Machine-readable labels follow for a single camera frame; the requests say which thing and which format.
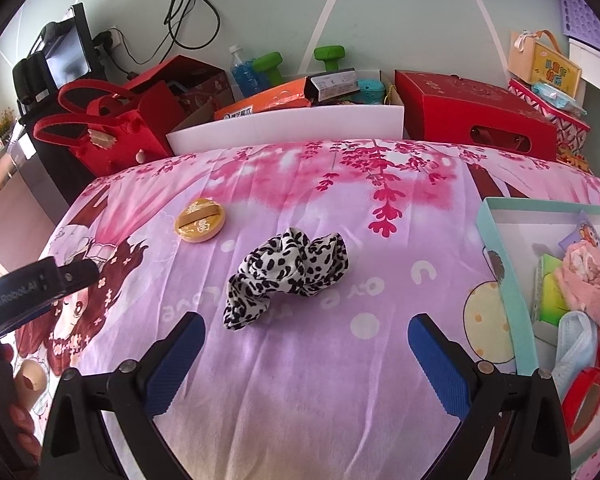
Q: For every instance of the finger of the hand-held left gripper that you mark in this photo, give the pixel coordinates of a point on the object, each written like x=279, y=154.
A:
x=77, y=275

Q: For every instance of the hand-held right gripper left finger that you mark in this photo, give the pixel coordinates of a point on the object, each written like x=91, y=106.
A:
x=177, y=360

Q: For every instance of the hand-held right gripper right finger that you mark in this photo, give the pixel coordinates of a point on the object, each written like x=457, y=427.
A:
x=437, y=360

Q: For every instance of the teal shallow cardboard box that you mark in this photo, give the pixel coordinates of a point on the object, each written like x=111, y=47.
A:
x=505, y=270

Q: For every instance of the green tissue pack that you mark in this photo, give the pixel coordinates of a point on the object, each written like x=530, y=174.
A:
x=550, y=290

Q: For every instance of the leopard print scrunchie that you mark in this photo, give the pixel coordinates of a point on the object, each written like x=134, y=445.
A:
x=280, y=270

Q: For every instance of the blue face mask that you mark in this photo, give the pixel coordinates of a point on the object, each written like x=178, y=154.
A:
x=575, y=345

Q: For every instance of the red tape roll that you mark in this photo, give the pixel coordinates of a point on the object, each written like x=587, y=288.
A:
x=585, y=377

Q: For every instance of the pink lace cloth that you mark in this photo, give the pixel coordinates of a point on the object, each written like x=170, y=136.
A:
x=590, y=275

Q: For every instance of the purple baby wipes pack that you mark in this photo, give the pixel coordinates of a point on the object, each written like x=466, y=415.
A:
x=587, y=235

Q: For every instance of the person's left hand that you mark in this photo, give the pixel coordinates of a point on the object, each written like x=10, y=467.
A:
x=25, y=422

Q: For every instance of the brown wooden cabinet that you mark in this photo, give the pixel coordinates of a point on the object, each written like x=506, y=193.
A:
x=5, y=220

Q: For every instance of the red felt handbag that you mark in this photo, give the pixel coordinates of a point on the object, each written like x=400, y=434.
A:
x=115, y=130

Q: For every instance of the black bag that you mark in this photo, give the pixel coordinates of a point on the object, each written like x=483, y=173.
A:
x=30, y=80

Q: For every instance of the open dark red box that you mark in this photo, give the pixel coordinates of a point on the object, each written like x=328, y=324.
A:
x=190, y=85

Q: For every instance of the black monitor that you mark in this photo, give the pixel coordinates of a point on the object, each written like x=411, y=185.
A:
x=67, y=50

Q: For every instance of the yellow orange printed box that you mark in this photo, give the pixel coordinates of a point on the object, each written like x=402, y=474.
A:
x=575, y=157

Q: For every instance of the red gift box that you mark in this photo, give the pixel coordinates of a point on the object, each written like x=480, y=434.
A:
x=480, y=115

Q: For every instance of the orange cardboard box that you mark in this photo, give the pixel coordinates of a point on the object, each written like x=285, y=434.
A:
x=265, y=102

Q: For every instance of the white foam board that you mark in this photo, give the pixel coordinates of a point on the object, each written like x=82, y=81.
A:
x=285, y=125

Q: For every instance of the blue liquid bottle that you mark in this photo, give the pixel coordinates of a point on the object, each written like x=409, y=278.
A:
x=242, y=72

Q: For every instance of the red white patterned box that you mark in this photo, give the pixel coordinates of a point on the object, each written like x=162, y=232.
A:
x=555, y=125

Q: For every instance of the teal plastic toy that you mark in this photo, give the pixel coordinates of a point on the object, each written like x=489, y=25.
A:
x=370, y=90

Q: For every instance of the green dumbbell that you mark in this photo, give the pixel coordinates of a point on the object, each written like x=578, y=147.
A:
x=267, y=67
x=332, y=57

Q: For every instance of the teal wet wipes packet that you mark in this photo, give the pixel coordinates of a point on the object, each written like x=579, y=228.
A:
x=557, y=96

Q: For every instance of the grey labelled carton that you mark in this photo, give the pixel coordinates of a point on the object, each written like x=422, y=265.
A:
x=335, y=82

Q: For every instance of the white desk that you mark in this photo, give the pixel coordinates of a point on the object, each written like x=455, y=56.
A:
x=595, y=57

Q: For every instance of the wall power socket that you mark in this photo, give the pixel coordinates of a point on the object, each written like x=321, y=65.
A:
x=107, y=40

